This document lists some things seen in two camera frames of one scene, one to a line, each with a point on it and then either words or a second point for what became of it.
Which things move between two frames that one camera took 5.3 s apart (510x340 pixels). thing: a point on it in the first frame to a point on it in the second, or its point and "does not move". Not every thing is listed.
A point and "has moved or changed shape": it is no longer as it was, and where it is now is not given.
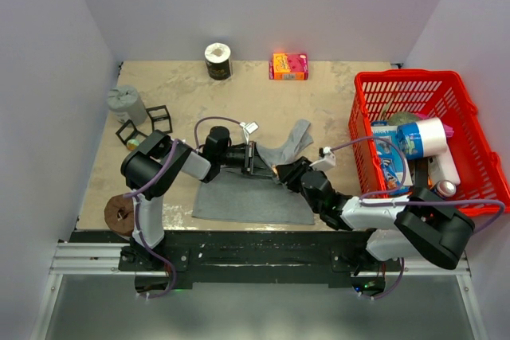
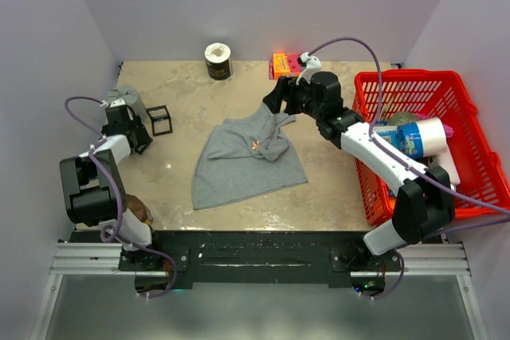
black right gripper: [290, 173] to [286, 90]
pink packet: [449, 130] does not move
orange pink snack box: [288, 66] does not move
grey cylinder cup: [124, 102] does not move
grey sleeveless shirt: [228, 194] has moved or changed shape
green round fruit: [399, 118] does not move
